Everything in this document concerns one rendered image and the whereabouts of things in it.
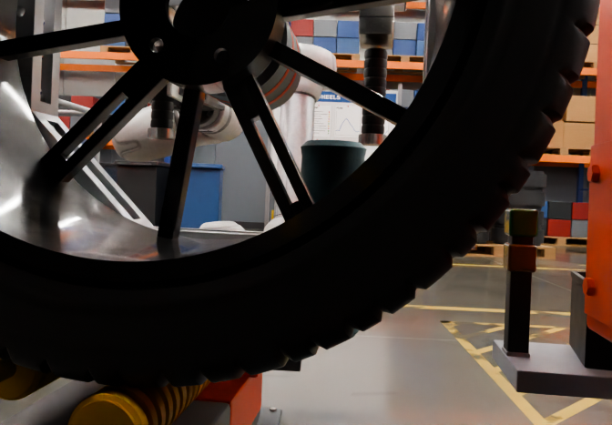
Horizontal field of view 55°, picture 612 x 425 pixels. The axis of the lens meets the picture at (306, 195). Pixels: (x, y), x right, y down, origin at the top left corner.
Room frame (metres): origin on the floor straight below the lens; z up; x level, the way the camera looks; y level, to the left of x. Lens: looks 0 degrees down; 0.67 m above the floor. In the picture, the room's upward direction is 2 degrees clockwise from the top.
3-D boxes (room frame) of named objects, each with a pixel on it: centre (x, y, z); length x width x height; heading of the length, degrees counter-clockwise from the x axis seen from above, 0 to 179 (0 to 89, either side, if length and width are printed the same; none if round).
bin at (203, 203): (6.74, 1.21, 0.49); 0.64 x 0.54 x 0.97; 5
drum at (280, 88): (0.77, 0.09, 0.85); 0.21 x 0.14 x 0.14; 173
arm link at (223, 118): (1.19, 0.21, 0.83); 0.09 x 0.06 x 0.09; 83
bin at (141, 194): (6.76, 1.82, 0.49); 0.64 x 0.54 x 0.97; 168
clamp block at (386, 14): (0.89, -0.10, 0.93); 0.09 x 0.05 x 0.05; 173
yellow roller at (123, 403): (0.54, 0.12, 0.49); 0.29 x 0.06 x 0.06; 173
